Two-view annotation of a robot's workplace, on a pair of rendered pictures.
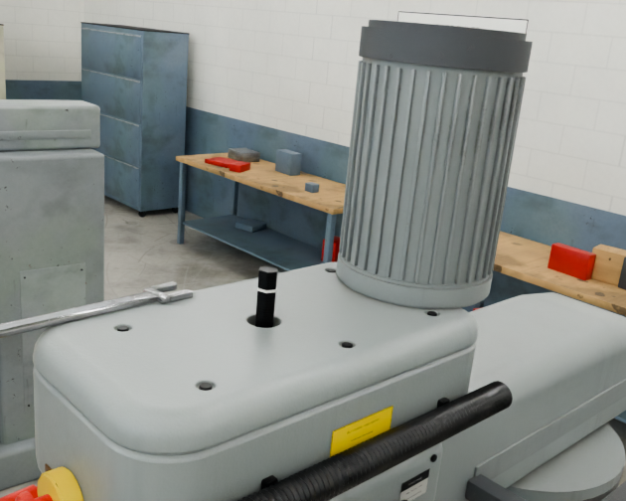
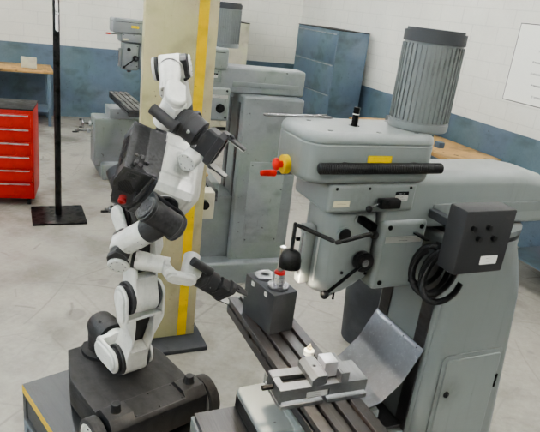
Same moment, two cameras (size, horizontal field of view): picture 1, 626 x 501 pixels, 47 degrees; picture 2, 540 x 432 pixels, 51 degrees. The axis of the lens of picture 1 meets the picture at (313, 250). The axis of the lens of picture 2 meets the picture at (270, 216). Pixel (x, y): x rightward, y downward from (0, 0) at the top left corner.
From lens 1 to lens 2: 1.14 m
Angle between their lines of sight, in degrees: 18
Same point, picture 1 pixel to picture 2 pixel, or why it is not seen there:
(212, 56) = (384, 50)
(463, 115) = (433, 60)
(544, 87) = not seen: outside the picture
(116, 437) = (303, 137)
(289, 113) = not seen: hidden behind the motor
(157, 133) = (339, 101)
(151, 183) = not seen: hidden behind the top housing
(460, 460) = (425, 197)
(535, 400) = (467, 187)
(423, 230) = (416, 101)
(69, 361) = (292, 123)
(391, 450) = (387, 166)
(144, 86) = (334, 69)
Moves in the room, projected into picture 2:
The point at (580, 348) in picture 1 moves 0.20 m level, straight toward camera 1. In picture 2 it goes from (500, 175) to (476, 183)
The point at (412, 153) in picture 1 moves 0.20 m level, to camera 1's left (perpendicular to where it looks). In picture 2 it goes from (414, 73) to (353, 64)
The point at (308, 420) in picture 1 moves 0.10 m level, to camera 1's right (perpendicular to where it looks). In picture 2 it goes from (360, 148) to (393, 154)
